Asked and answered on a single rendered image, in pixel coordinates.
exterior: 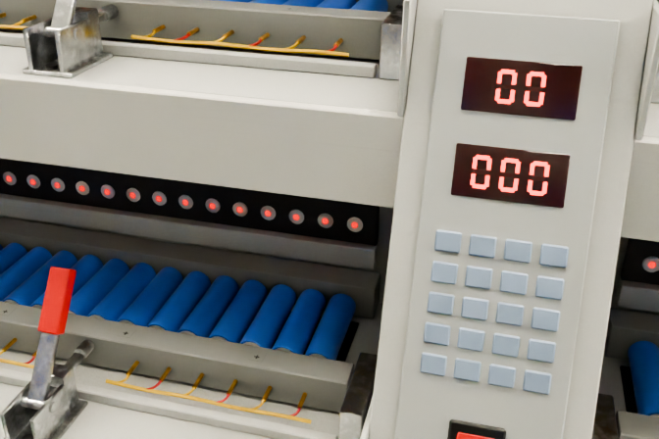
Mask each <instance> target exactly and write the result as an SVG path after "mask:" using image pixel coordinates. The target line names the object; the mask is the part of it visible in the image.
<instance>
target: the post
mask: <svg viewBox="0 0 659 439"><path fill-rule="evenodd" d="M653 4H654V0H417V7H416V16H415V24H414V33H413V42H412V51H411V60H410V69H409V77H408V86H407V95H406V104H405V113H404V122H403V130H402V139H401V148H400V157H399V166H398V175H397V183H396V192H395V201H394V210H393V219H392V228H391V236H390V245H389V254H388V263H387V272H386V281H385V289H384V298H383V307H382V316H381V325H380V342H379V350H378V359H377V368H376V377H375V386H374V395H373V403H372V412H371V421H370V430H369V439H394V434H395V426H396V418H397V409H398V400H399V392H400V383H401V374H402V367H403V358H404V349H405V340H406V332H407V323H408V315H409V307H410V298H411V289H412V280H413V272H414V263H415V255H416V247H417V238H418V229H419V220H420V212H421V204H422V195H423V187H424V178H425V169H426V160H427V152H428V144H429V135H430V127H431V110H432V101H433V93H434V85H435V76H436V68H437V59H438V50H439V41H440V34H441V25H442V16H443V10H444V9H453V10H468V11H484V12H498V13H513V14H529V15H544V16H558V17H574V18H589V19H603V20H619V21H620V28H619V36H618V43H617V50H616V57H615V65H614V71H613V78H612V85H611V92H610V100H609V107H608V114H607V121H606V128H605V135H604V142H603V149H602V156H601V164H600V171H599V177H598V184H597V192H596V199H595V206H594V213H593V220H592V228H591V234H590V241H589V248H588V256H587V263H586V270H585V277H584V284H583V297H582V304H581V311H580V319H579V326H578V333H577V340H576V347H575V354H574V361H573V368H572V375H571V383H570V390H569V397H568V404H567V410H566V418H565V425H564V432H563V439H591V437H592V430H593V424H594V417H595V410H596V403H597V396H598V389H599V381H600V374H601V368H602V361H603V354H604V347H605V340H606V333H607V326H608V319H609V313H610V306H611V299H612V292H613V285H614V278H615V271H616V264H617V258H618V251H619V244H620V237H621V230H622V223H623V216H624V209H625V203H626V196H627V189H628V182H629V175H630V168H631V161H632V154H633V147H634V135H635V128H636V121H637V114H638V107H639V100H640V93H641V86H642V80H643V73H644V66H645V59H646V52H647V45H648V38H649V31H650V25H651V18H652V11H653Z"/></svg>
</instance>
